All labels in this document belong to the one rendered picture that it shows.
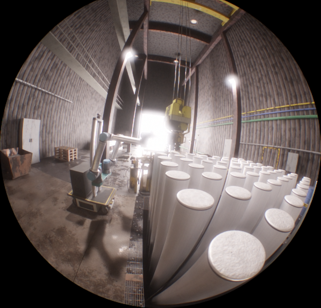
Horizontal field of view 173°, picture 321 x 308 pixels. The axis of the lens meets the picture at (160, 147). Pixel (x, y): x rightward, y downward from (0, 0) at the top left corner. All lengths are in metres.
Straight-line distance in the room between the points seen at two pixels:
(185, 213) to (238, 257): 0.25
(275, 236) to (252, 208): 0.45
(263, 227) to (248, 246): 0.19
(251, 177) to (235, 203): 0.65
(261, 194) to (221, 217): 0.34
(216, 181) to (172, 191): 0.31
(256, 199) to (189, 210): 0.57
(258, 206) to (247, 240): 0.56
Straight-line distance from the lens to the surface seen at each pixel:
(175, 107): 1.73
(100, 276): 1.64
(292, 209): 0.77
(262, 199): 0.86
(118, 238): 1.89
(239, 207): 0.60
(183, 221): 0.45
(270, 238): 0.50
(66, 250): 1.92
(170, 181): 0.65
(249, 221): 0.94
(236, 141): 5.49
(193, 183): 1.05
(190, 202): 0.41
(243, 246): 0.32
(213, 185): 0.78
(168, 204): 0.73
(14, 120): 5.83
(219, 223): 0.67
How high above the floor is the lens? 1.55
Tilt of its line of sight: 5 degrees down
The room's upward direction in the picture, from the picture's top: 7 degrees clockwise
